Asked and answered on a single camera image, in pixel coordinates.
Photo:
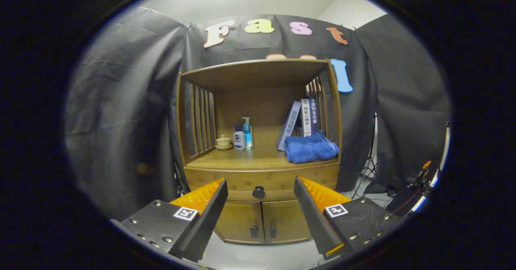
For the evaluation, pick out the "blue folded towel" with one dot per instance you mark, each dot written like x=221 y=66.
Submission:
x=310 y=149

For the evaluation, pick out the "blue pump bottle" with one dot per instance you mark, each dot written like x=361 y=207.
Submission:
x=247 y=135

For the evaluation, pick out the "white bottle with blue cap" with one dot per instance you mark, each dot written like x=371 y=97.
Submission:
x=239 y=141

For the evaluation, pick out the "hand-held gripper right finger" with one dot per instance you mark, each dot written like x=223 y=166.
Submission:
x=312 y=217

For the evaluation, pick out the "white spine book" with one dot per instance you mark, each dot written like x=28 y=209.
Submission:
x=306 y=119

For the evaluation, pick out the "wooden drawer with black knob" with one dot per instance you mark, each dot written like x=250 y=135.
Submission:
x=262 y=177

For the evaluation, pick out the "white rounded frame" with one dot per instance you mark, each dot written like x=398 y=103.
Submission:
x=445 y=145

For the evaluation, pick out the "wooden cabinet door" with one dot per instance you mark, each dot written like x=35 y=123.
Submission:
x=284 y=221
x=242 y=221

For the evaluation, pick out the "wooden countertop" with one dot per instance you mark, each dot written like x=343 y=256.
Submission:
x=258 y=155

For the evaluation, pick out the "black device with orange clip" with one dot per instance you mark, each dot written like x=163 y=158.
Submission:
x=403 y=199

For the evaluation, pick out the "dark blue spine book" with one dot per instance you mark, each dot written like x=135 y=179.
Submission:
x=315 y=115

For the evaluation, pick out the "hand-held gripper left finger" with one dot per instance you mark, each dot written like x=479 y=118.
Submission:
x=209 y=217

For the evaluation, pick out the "cream lidded teacup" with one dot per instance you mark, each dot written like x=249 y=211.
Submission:
x=223 y=142

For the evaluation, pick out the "wooden cabinet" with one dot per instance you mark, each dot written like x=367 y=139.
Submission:
x=258 y=76

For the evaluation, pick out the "black tripod stand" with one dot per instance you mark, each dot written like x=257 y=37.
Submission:
x=369 y=169

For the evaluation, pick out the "grey leaning book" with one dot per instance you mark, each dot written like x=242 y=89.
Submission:
x=288 y=127

